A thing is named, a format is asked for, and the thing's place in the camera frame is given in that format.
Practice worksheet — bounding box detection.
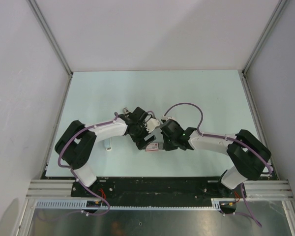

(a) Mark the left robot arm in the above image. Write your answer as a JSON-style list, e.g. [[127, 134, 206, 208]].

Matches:
[[55, 107, 161, 197]]

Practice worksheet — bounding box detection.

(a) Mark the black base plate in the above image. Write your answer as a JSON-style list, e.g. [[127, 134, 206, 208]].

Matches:
[[71, 177, 246, 207]]

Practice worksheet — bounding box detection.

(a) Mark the red staple box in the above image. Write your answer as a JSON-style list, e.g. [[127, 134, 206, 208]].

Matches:
[[145, 143, 163, 151]]

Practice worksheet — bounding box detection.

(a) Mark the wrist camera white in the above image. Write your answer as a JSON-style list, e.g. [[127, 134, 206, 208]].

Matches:
[[161, 115, 175, 123], [146, 118, 161, 133]]

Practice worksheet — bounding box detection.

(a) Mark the grey cable duct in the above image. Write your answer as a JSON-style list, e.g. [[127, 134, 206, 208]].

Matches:
[[34, 198, 222, 211]]

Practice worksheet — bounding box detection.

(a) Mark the light blue stapler cover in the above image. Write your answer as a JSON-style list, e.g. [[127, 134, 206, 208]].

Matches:
[[104, 138, 112, 151]]

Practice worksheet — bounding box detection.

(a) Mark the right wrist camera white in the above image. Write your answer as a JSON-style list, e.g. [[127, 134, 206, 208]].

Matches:
[[161, 115, 175, 123]]

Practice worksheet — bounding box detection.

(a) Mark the aluminium rail frame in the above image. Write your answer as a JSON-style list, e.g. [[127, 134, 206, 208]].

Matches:
[[26, 179, 294, 201]]

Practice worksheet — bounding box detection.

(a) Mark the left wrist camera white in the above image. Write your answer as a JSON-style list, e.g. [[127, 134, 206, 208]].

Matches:
[[146, 118, 161, 133]]

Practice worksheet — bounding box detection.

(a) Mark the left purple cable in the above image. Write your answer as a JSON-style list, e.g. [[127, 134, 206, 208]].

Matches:
[[35, 110, 155, 222]]

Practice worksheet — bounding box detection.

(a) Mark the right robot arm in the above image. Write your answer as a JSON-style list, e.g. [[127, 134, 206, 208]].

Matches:
[[160, 119, 272, 197]]

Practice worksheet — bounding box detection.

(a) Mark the beige black stapler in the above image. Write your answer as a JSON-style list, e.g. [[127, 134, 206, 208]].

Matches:
[[122, 107, 129, 115]]

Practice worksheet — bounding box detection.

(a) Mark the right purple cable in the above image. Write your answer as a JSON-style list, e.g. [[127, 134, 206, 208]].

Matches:
[[162, 102, 273, 228]]

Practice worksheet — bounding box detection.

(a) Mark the purple cable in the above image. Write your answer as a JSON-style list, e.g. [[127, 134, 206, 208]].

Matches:
[[35, 110, 155, 222], [162, 102, 273, 228]]

